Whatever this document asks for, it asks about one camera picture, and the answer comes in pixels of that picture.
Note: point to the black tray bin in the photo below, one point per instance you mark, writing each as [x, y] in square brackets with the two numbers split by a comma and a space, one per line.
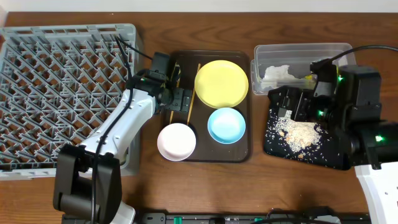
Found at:
[296, 140]

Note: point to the dark brown serving tray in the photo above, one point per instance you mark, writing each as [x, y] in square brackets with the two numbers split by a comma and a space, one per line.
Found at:
[207, 149]

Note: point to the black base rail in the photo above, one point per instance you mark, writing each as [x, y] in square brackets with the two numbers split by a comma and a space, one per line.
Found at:
[275, 215]

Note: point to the pink bowl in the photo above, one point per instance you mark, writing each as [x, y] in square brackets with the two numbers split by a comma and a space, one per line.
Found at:
[176, 142]

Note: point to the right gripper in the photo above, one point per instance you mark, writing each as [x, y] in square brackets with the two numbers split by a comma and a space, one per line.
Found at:
[285, 101]

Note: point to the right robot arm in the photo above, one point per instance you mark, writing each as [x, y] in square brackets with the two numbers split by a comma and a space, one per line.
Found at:
[346, 102]

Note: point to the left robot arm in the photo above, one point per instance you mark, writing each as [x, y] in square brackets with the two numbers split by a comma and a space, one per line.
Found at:
[88, 186]

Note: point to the light blue bowl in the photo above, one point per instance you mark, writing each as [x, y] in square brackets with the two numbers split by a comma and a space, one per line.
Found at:
[226, 125]

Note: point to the grey dishwasher rack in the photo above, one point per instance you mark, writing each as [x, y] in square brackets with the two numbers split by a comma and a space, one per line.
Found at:
[58, 85]

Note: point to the yellow plate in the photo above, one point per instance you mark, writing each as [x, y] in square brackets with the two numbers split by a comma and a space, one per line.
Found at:
[221, 84]

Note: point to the white napkin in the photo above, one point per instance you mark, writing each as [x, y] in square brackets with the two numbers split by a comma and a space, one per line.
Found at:
[279, 76]

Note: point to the clear plastic bin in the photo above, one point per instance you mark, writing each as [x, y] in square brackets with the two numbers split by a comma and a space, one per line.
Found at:
[297, 56]

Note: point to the food scraps rice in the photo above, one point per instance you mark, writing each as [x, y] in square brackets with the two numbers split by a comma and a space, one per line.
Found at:
[299, 141]

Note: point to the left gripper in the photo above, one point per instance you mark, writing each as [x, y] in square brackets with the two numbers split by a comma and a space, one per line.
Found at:
[182, 100]

